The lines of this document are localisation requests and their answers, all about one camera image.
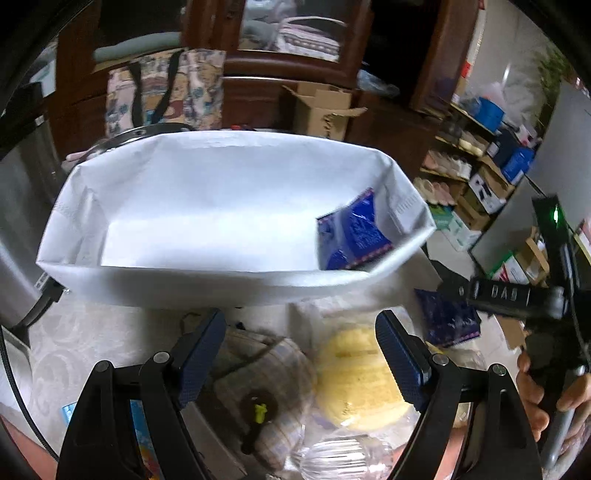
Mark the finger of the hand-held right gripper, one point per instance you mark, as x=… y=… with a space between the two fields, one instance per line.
x=452 y=288

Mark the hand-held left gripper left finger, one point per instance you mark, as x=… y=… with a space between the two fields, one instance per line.
x=203 y=355

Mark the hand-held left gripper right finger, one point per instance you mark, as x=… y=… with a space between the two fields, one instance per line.
x=399 y=360

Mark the dark blue snack packet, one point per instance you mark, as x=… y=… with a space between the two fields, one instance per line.
x=448 y=318

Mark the yellow cake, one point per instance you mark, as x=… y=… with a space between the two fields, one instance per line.
x=355 y=369

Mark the beige plaid cloth pouch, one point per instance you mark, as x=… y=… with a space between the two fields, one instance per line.
x=281 y=369

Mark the colourful cartoon packet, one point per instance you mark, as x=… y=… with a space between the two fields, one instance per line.
x=141 y=434

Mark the clear ribbed plastic bottle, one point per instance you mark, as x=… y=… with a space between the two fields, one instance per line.
x=337 y=457

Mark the white fabric storage box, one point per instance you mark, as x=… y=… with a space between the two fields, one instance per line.
x=207 y=184

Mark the person's right hand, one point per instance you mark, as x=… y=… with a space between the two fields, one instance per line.
x=533 y=397

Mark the red and green carton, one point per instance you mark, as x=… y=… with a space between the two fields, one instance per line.
x=510 y=270

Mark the green and white box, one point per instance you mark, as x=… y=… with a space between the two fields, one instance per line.
x=457 y=228

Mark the white and black box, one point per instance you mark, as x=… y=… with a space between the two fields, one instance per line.
x=487 y=191

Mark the blue box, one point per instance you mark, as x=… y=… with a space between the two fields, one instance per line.
x=518 y=165
x=491 y=113

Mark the wooden shoe rack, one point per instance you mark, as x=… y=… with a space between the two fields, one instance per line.
x=489 y=170

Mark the grey panel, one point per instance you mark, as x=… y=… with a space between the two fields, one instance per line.
x=554 y=152

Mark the rows of pale shoes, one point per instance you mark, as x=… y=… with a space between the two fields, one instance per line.
x=443 y=164

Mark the green plant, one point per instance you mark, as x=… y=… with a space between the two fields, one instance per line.
x=551 y=69

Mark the clear plastic bag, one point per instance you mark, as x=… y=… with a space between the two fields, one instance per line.
x=376 y=83

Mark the open cardboard box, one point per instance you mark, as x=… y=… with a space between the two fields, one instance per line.
x=314 y=115

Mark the curved chrome bar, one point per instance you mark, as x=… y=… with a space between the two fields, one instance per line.
x=138 y=132

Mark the stainless steel trash can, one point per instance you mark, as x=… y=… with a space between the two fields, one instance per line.
x=23 y=194

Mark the printed tote bag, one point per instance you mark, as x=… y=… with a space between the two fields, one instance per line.
x=198 y=92

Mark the dark wooden cabinet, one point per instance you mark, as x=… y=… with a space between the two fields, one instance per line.
x=258 y=92

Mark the grey-green folded cloth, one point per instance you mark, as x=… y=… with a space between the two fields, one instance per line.
x=138 y=46

